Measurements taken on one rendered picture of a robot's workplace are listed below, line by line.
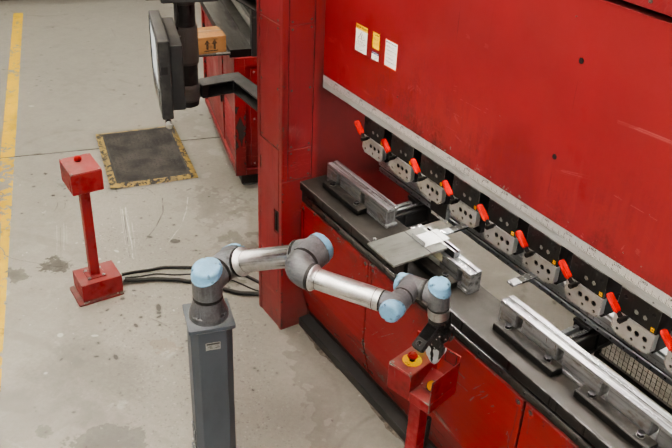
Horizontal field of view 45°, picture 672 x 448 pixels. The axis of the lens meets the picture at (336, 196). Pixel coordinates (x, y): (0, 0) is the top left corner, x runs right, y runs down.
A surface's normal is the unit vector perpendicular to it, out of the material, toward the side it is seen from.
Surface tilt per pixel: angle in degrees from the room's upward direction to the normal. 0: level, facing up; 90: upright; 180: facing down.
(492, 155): 90
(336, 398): 0
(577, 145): 90
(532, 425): 90
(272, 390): 0
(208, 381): 90
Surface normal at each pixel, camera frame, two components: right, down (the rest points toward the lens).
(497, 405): -0.85, 0.23
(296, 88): 0.53, 0.44
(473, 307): 0.04, -0.87
